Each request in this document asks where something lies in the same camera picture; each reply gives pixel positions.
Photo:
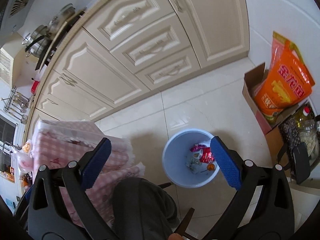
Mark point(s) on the person's dark trouser leg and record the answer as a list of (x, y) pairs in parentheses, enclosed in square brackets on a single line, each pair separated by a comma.
[(142, 210)]

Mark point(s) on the cooking oil bottle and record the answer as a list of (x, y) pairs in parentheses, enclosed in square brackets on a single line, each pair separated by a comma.
[(302, 118)]

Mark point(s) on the red box on counter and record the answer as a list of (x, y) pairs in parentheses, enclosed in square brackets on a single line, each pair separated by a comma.
[(34, 86)]

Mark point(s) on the range hood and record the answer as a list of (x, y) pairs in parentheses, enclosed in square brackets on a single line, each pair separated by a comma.
[(13, 15)]

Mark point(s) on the hanging utensil rack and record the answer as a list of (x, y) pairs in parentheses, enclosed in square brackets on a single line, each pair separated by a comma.
[(17, 105)]

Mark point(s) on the steel stock pot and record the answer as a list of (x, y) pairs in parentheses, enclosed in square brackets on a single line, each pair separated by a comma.
[(36, 42)]

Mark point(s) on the clear plastic bag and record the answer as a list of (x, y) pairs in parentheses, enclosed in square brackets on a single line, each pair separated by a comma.
[(24, 158)]

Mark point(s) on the cream kitchen cabinets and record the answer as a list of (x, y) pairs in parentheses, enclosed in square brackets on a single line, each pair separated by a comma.
[(123, 51)]

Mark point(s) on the orange rice bag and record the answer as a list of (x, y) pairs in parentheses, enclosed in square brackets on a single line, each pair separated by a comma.
[(288, 80)]

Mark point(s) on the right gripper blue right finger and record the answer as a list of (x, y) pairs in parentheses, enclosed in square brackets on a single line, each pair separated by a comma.
[(262, 207)]

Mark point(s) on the blue trash bin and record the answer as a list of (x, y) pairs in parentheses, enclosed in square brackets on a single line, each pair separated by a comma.
[(182, 166)]

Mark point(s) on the red snack wrapper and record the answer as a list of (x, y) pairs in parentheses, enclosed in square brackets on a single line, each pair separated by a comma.
[(206, 155)]

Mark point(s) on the purple snack wrapper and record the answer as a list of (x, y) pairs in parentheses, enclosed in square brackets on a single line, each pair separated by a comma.
[(198, 148)]

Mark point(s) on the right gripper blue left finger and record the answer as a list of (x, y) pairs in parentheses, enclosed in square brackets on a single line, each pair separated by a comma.
[(48, 217)]

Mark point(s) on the pink checked tablecloth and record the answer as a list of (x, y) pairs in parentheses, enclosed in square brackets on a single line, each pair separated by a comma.
[(56, 143)]

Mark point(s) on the kitchen window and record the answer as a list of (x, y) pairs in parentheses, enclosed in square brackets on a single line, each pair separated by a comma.
[(7, 134)]

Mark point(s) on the black gas stove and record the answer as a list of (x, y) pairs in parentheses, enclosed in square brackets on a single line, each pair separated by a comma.
[(49, 52)]

